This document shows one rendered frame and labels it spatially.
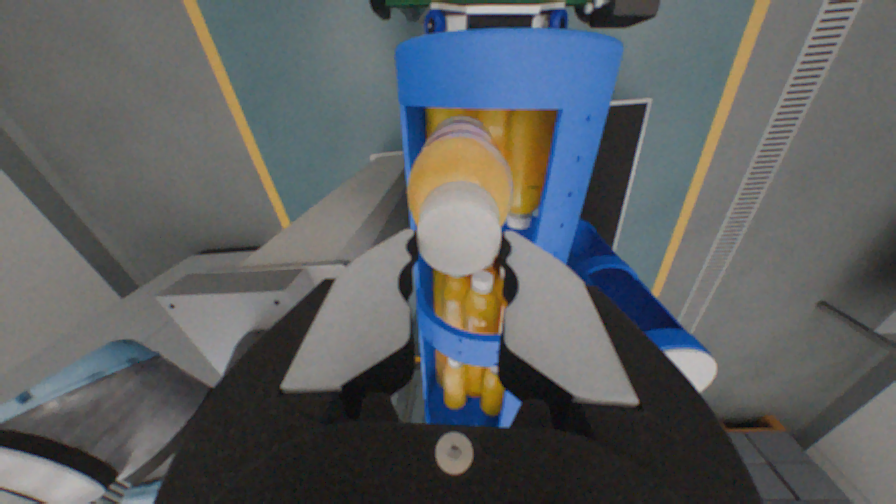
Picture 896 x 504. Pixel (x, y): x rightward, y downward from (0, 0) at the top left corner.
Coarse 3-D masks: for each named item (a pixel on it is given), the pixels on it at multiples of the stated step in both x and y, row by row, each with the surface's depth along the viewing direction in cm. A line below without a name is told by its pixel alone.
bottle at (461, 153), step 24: (456, 120) 22; (432, 144) 16; (456, 144) 14; (480, 144) 15; (432, 168) 14; (456, 168) 13; (480, 168) 13; (504, 168) 15; (408, 192) 16; (432, 192) 13; (480, 192) 13; (504, 192) 14; (504, 216) 15
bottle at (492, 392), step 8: (488, 368) 68; (488, 376) 67; (496, 376) 66; (488, 384) 67; (496, 384) 66; (488, 392) 68; (496, 392) 67; (504, 392) 68; (480, 400) 74; (488, 400) 70; (496, 400) 69; (488, 408) 72; (496, 408) 71
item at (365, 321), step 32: (384, 256) 10; (416, 256) 12; (352, 288) 8; (384, 288) 8; (320, 320) 7; (352, 320) 7; (384, 320) 7; (320, 352) 6; (352, 352) 6; (384, 352) 6; (288, 384) 6; (320, 384) 6; (352, 384) 6; (384, 384) 6; (352, 416) 6
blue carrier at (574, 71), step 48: (432, 48) 26; (480, 48) 24; (528, 48) 24; (576, 48) 24; (432, 96) 28; (480, 96) 26; (528, 96) 26; (576, 96) 27; (576, 144) 30; (576, 192) 34; (528, 240) 59; (432, 288) 66; (432, 336) 50; (480, 336) 45; (432, 384) 83
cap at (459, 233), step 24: (456, 192) 12; (432, 216) 11; (456, 216) 11; (480, 216) 11; (432, 240) 12; (456, 240) 12; (480, 240) 12; (432, 264) 12; (456, 264) 12; (480, 264) 12
